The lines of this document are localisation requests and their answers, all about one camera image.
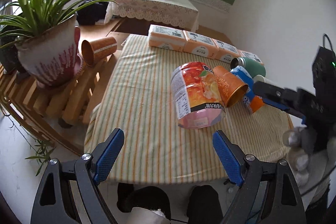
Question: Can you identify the green thermos bottle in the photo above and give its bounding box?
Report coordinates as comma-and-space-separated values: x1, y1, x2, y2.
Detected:
230, 57, 266, 78

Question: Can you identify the brown gold paper cup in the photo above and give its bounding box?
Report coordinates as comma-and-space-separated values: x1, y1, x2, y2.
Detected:
213, 66, 248, 108

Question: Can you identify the lace-covered side table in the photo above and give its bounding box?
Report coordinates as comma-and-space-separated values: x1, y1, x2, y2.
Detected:
104, 0, 199, 32

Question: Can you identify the dark potted plant behind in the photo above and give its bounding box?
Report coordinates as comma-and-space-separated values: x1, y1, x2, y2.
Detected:
1, 26, 27, 74

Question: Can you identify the black bag on floor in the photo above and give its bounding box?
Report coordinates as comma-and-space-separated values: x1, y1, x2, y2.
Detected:
77, 0, 108, 26

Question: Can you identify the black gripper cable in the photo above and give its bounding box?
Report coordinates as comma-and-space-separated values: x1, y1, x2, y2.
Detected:
322, 33, 336, 53

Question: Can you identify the striped yellow tablecloth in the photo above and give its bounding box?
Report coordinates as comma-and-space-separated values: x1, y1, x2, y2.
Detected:
84, 34, 290, 184

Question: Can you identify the right hand grey glove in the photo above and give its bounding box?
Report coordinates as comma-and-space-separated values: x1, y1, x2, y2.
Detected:
282, 127, 335, 192

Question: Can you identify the brown paper cup on bench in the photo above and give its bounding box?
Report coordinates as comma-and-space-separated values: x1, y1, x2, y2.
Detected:
81, 36, 117, 67

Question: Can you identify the white paper cup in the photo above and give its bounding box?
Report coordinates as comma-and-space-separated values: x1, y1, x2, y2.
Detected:
253, 75, 276, 86

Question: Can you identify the blue orange label plastic cup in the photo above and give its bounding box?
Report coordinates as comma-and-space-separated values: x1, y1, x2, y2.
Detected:
230, 65, 264, 114

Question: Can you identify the orange tissue pack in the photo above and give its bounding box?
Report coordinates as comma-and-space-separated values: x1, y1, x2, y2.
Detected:
213, 39, 241, 64
148, 24, 187, 52
238, 50, 264, 65
183, 31, 219, 59

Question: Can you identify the spider plant in white-red pot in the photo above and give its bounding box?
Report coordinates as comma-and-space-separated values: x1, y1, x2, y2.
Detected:
1, 0, 109, 88

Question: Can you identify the wooden slatted bench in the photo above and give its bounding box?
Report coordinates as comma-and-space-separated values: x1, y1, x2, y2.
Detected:
0, 17, 132, 156

